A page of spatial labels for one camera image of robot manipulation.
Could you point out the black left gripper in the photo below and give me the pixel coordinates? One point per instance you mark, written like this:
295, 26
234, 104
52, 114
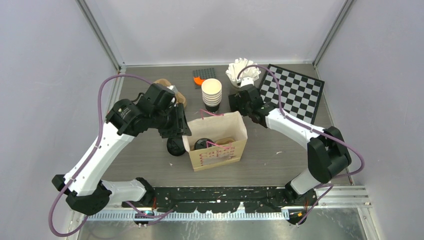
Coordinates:
180, 127

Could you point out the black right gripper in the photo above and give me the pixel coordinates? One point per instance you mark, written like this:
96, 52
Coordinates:
235, 99

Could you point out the yellow pink paper bag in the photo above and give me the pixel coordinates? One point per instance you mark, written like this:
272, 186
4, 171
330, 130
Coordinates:
215, 140

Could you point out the stack of paper cups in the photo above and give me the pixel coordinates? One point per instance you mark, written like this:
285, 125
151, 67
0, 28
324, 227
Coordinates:
211, 90

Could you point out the single brown pulp carrier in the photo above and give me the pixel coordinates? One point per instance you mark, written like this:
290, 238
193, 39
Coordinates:
225, 143

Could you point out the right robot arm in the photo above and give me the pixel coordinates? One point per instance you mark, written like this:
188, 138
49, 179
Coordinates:
327, 156

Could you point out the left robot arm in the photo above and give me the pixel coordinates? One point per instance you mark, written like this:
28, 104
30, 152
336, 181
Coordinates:
88, 193

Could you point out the white paper-wrapped straws bundle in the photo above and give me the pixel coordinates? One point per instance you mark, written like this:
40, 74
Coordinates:
240, 68

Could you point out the stack of black cup lids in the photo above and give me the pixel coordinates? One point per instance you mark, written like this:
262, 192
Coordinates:
175, 146

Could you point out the orange curved toy piece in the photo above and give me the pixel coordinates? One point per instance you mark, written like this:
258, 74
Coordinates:
198, 81

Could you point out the small dark mat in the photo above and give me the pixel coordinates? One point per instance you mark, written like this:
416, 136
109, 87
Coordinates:
205, 73

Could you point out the black white checkerboard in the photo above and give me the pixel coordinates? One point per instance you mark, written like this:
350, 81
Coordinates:
300, 94

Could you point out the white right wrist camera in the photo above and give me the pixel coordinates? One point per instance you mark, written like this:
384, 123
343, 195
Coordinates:
245, 81

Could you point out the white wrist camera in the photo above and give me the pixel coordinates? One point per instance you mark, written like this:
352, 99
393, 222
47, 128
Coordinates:
245, 81
172, 89

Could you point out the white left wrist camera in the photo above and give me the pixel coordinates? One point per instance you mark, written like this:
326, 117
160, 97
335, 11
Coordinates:
172, 89

